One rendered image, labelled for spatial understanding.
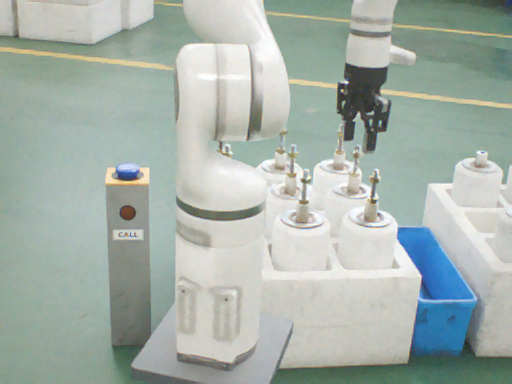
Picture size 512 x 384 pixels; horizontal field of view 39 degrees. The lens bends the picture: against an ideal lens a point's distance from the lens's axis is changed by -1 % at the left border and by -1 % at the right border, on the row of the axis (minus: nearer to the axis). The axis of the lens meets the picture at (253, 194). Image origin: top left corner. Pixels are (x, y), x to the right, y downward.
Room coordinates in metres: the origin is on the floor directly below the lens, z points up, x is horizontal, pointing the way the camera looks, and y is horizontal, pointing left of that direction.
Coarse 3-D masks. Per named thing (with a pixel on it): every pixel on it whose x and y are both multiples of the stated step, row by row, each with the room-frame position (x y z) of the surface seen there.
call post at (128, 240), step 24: (120, 192) 1.08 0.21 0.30; (144, 192) 1.08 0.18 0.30; (120, 216) 1.07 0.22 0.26; (144, 216) 1.08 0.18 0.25; (120, 240) 1.07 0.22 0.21; (144, 240) 1.08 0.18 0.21; (120, 264) 1.07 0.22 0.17; (144, 264) 1.08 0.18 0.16; (120, 288) 1.07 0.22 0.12; (144, 288) 1.08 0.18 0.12; (120, 312) 1.07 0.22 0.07; (144, 312) 1.08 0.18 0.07; (120, 336) 1.07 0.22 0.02; (144, 336) 1.08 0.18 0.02
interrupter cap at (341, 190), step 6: (336, 186) 1.26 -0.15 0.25; (342, 186) 1.26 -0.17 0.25; (360, 186) 1.26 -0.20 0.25; (366, 186) 1.26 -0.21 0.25; (336, 192) 1.23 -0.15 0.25; (342, 192) 1.23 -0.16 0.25; (348, 192) 1.24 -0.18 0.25; (360, 192) 1.24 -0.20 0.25; (366, 192) 1.23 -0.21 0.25; (354, 198) 1.21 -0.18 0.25; (360, 198) 1.21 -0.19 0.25
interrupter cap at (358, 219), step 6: (354, 210) 1.15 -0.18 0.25; (360, 210) 1.15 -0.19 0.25; (378, 210) 1.16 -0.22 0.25; (348, 216) 1.13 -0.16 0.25; (354, 216) 1.13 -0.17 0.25; (360, 216) 1.13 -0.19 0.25; (378, 216) 1.14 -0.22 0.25; (384, 216) 1.13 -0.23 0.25; (390, 216) 1.13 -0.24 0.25; (354, 222) 1.10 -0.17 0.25; (360, 222) 1.10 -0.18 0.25; (366, 222) 1.10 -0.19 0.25; (372, 222) 1.11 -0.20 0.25; (378, 222) 1.11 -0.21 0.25; (384, 222) 1.11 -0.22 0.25; (390, 222) 1.11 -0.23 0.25
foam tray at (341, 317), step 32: (288, 288) 1.03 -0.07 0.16; (320, 288) 1.04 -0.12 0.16; (352, 288) 1.05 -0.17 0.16; (384, 288) 1.05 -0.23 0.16; (416, 288) 1.06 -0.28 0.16; (320, 320) 1.04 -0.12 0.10; (352, 320) 1.05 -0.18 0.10; (384, 320) 1.06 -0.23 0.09; (288, 352) 1.03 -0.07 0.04; (320, 352) 1.04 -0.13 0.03; (352, 352) 1.05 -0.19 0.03; (384, 352) 1.06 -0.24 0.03
